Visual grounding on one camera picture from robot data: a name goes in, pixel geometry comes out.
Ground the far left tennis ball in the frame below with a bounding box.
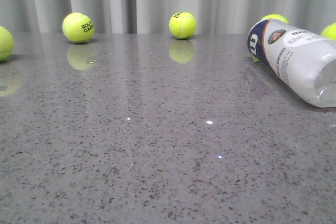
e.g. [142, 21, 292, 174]
[0, 26, 15, 62]

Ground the centre tennis ball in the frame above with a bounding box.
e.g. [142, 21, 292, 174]
[169, 12, 197, 39]

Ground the clear Wilson tennis can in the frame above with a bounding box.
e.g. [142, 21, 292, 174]
[247, 19, 335, 108]

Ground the grey pleated curtain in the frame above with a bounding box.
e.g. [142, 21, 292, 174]
[0, 0, 336, 35]

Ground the Wilson printed tennis ball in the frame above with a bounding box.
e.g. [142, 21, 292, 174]
[261, 14, 289, 24]

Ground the Roland Garros tennis ball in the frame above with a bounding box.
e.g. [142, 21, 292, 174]
[62, 13, 95, 43]

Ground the far right tennis ball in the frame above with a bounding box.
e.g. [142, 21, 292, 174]
[321, 23, 336, 40]

